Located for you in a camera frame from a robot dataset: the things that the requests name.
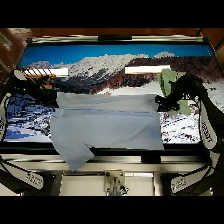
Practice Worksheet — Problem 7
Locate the light blue T-shirt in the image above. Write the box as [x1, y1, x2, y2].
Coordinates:
[49, 91, 165, 173]

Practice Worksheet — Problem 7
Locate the green garment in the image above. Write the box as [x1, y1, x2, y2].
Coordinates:
[157, 68, 193, 116]

